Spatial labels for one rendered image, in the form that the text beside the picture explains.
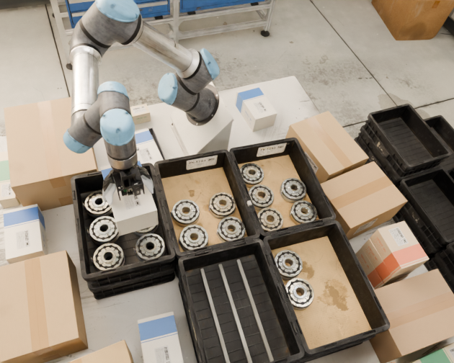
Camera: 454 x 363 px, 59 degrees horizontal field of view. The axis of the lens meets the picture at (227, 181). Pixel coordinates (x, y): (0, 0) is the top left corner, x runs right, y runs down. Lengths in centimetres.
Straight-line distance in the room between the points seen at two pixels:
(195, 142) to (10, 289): 89
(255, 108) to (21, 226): 113
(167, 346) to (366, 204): 92
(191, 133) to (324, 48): 224
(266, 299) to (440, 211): 136
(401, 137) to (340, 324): 139
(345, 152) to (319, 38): 221
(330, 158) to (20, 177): 122
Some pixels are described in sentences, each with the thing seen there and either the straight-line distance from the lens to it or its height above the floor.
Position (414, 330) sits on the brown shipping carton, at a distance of 155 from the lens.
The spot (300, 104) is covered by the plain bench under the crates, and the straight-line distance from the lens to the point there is 217.
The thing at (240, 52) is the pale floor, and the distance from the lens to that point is 354.
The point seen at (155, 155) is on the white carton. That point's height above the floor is 79.
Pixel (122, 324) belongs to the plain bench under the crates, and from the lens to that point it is 153.
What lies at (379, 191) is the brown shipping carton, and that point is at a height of 86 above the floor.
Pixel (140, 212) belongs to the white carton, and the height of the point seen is 114.
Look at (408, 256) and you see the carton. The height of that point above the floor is 92.
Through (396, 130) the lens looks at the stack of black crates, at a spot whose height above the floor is 49.
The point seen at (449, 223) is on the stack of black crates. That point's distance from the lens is 249.
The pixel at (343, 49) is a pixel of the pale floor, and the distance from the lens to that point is 386.
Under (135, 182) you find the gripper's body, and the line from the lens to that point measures 111.
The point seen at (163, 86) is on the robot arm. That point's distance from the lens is 164.
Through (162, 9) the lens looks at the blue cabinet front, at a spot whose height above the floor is 38.
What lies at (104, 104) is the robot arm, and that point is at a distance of 103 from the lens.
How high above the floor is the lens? 217
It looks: 56 degrees down
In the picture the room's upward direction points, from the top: 11 degrees clockwise
